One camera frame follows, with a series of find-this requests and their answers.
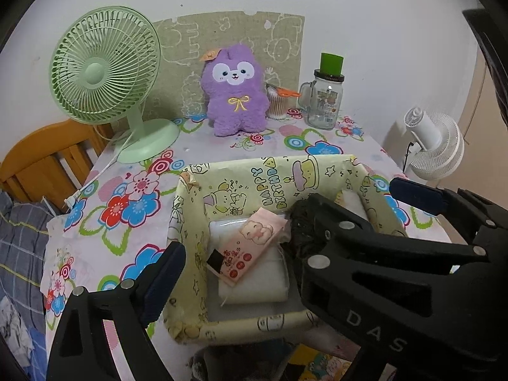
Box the pink cartoon tissue packet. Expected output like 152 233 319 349
206 208 287 286

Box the black knitted soft item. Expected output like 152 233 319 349
281 199 316 259

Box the white clip fan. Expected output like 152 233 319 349
404 107 465 181

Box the yellow black cartoon packet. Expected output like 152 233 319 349
280 344 351 381

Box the orange green tissue packet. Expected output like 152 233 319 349
335 190 369 221

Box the blue plaid bedding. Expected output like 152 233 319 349
1 191 52 380

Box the floral tablecloth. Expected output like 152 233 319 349
39 108 451 381

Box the white tissue pack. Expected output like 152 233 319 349
205 218 289 304

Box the green cartoon fabric storage box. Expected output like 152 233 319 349
163 155 405 343

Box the orange wooden chair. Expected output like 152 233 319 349
1 120 114 208

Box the glass mug jar green lid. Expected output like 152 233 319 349
298 52 344 130

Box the cotton swab container orange lid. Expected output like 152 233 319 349
265 84 300 120

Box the purple plush bunny toy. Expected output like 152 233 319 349
201 43 270 137

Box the green desk fan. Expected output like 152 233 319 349
49 6 179 164

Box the black fan cable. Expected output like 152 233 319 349
402 140 416 174

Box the white fan power cord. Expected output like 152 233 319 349
63 124 136 210

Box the green cartoon wall mat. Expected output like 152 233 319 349
144 11 305 119

